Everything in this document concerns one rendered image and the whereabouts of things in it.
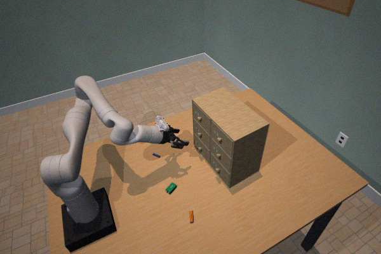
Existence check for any wooden chest of drawers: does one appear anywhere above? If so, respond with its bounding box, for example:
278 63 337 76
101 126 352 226
192 87 270 188

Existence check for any green battery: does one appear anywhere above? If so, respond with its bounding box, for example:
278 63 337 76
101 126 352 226
166 182 177 194

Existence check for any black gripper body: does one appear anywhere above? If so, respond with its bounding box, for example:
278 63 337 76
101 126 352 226
159 131 176 144

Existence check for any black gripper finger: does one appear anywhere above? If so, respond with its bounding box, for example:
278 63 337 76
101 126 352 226
170 133 189 149
168 125 180 133

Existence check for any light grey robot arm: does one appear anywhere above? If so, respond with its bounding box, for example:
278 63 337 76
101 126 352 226
40 76 169 224

